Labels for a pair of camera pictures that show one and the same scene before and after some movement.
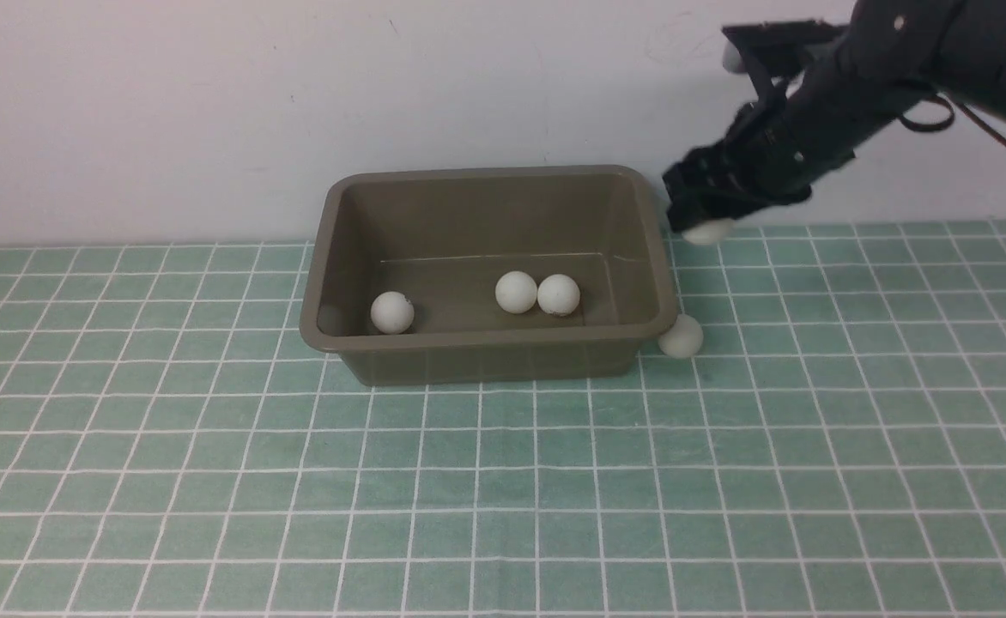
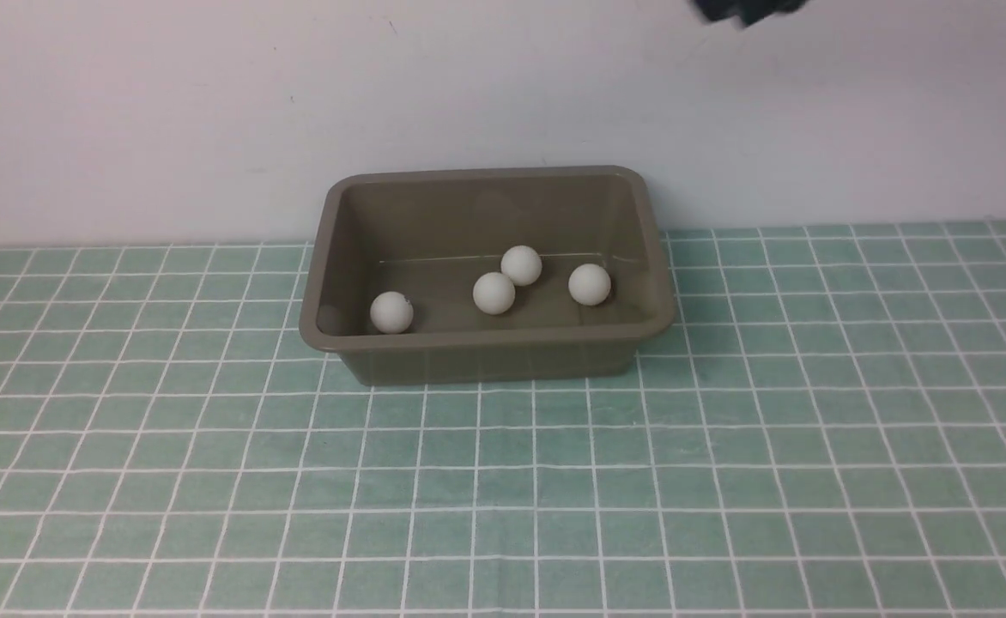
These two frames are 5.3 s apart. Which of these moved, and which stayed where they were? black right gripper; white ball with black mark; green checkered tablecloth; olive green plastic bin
Moved: black right gripper; white ball with black mark
Stayed: olive green plastic bin; green checkered tablecloth
